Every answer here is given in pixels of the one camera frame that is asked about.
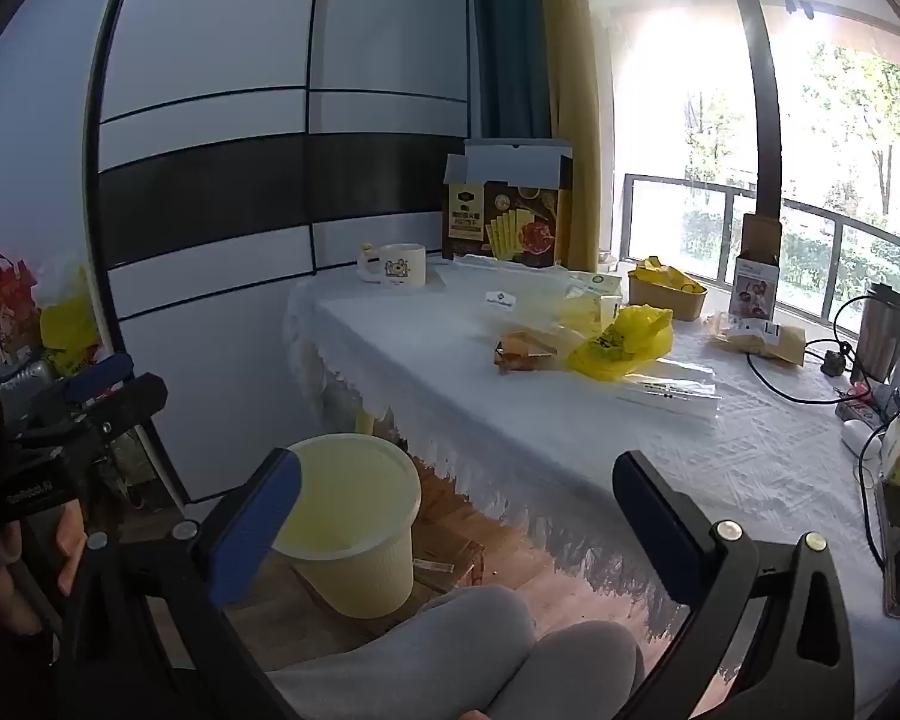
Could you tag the long clear plastic packaging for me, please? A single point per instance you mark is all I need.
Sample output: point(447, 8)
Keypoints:
point(667, 390)

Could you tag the brown tray of yellow packets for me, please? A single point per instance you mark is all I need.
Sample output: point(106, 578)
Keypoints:
point(667, 289)

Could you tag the brown snack wrapper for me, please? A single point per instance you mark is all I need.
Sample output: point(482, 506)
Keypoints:
point(525, 352)

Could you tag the yellow curtain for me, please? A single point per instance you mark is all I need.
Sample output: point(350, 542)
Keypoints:
point(570, 90)

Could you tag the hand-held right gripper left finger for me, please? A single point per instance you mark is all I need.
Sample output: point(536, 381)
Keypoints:
point(259, 525)

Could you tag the red gift bag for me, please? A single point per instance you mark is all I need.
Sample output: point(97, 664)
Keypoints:
point(15, 307)

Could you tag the yellow padded envelope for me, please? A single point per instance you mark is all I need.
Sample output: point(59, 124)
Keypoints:
point(765, 341)

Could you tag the yellow shopping bag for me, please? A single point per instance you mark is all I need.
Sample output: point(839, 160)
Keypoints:
point(67, 322)

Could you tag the yellow table leg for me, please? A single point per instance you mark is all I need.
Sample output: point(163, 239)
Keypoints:
point(365, 421)

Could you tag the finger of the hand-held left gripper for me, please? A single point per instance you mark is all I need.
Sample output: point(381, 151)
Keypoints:
point(101, 379)
point(131, 397)

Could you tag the white and black wardrobe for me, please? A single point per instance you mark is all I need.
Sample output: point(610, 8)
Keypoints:
point(217, 165)

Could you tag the white lace tablecloth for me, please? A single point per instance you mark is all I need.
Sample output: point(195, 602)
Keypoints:
point(555, 420)

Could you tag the cream plastic waste bin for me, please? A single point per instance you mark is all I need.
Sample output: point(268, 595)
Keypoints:
point(360, 540)

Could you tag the power strip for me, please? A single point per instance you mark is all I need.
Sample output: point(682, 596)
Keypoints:
point(859, 403)

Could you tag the green and white packet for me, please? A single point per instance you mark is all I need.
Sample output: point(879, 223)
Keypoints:
point(596, 300)

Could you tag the clear plastic bag with label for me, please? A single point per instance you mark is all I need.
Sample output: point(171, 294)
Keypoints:
point(506, 300)

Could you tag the balcony railing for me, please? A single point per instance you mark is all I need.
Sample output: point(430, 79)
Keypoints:
point(682, 195)

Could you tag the small white box with flap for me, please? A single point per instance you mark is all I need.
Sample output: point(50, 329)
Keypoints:
point(754, 289)

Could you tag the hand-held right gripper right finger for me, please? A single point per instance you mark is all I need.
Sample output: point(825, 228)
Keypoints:
point(656, 517)

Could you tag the yellow plastic bag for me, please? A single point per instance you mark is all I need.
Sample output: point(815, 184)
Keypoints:
point(619, 345)

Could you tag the white printed mug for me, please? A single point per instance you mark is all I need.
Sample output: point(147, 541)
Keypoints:
point(401, 268)

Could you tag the brown open food box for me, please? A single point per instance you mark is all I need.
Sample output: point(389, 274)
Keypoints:
point(506, 221)

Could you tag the black plug adapter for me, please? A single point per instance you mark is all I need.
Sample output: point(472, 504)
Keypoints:
point(835, 362)

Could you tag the black window frame post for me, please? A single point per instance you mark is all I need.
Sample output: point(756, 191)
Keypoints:
point(757, 90)

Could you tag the steel kettle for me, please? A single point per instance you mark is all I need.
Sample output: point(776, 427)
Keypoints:
point(881, 330)

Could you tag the person's grey pants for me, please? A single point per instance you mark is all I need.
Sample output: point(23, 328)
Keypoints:
point(435, 652)

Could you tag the teal curtain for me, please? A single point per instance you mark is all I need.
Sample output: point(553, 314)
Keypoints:
point(510, 37)

